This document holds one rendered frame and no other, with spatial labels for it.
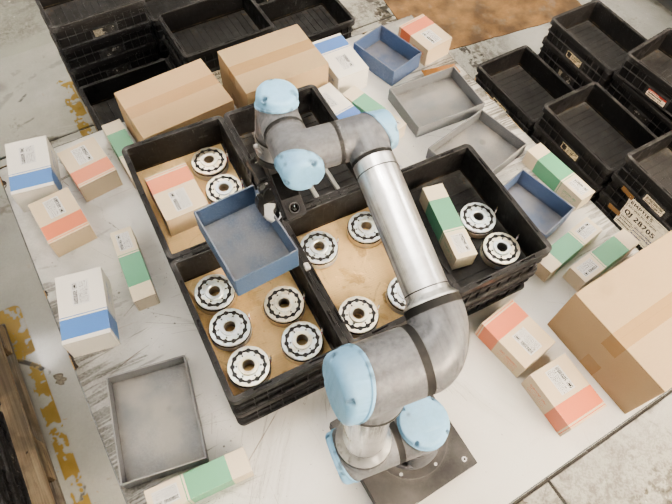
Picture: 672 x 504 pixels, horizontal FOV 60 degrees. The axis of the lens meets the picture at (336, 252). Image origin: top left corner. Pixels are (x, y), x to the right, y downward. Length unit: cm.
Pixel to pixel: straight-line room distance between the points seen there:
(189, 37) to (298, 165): 182
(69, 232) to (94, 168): 23
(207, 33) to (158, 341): 151
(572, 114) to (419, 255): 191
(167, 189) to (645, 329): 128
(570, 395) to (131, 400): 112
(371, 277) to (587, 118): 151
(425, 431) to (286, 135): 67
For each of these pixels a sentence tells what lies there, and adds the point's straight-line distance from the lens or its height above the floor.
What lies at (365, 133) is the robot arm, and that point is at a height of 146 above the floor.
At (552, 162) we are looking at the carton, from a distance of 202.
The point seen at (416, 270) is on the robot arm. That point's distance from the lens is 93.
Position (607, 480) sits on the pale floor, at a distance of 248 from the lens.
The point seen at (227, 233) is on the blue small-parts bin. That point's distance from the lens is 134.
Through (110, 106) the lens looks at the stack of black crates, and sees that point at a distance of 282.
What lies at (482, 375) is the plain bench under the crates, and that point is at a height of 70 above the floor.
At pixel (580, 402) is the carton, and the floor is 77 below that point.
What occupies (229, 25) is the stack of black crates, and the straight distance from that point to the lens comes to 276.
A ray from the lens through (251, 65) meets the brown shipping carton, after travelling 200.
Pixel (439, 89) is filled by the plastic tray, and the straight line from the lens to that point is 220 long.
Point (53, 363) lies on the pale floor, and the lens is 253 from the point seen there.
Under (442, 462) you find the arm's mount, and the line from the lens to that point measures 151.
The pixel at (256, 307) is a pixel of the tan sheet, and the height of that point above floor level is 83.
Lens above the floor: 220
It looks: 60 degrees down
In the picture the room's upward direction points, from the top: 5 degrees clockwise
